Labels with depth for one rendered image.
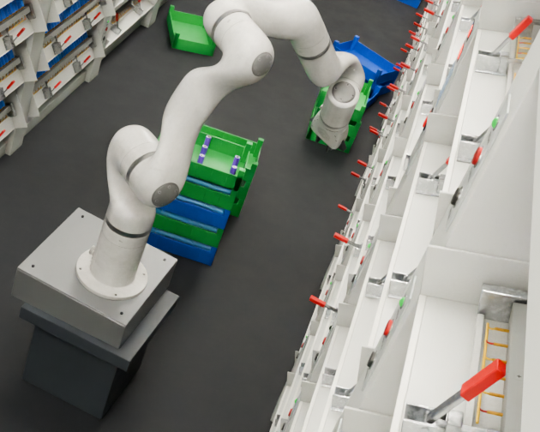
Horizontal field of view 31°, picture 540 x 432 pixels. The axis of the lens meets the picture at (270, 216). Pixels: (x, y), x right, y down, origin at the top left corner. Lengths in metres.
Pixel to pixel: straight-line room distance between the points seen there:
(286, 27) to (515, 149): 1.54
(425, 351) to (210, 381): 2.20
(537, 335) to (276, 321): 2.83
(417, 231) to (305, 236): 2.38
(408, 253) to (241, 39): 1.03
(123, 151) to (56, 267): 0.40
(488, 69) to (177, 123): 1.10
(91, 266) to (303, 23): 0.84
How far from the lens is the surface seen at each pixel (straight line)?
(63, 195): 3.49
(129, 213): 2.42
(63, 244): 2.66
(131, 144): 2.37
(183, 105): 2.28
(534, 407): 0.40
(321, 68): 2.42
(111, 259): 2.51
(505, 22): 1.48
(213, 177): 3.17
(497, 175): 0.80
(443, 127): 1.55
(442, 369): 0.78
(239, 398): 2.95
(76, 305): 2.54
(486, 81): 1.30
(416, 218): 1.35
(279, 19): 2.28
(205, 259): 3.36
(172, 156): 2.29
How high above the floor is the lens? 2.03
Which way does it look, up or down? 33 degrees down
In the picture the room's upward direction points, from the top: 21 degrees clockwise
